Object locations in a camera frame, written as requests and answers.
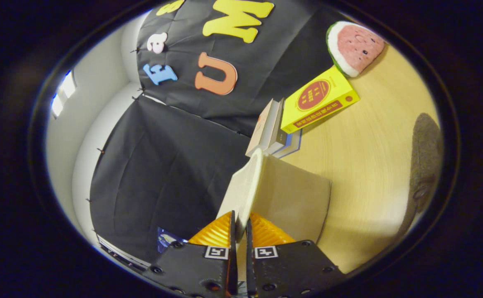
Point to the blue and white book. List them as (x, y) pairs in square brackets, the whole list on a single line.
[(291, 145)]

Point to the beige storage box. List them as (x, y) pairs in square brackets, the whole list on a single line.
[(291, 198)]

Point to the long ceiling light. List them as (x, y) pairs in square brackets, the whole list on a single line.
[(62, 94)]

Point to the beige cover book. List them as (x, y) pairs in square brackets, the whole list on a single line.
[(266, 128)]

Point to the watermelon slice plush toy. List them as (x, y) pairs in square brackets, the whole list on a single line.
[(355, 47)]

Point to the black backdrop cloth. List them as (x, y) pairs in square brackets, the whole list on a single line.
[(167, 174)]

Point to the yellow book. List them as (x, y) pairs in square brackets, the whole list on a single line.
[(318, 99)]

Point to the white striped sheet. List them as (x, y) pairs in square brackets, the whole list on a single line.
[(121, 252)]

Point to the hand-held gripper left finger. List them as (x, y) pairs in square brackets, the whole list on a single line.
[(200, 269)]

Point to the brown fuzzy shoe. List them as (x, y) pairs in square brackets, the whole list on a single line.
[(426, 165)]

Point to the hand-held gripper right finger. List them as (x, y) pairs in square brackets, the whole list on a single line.
[(287, 269)]

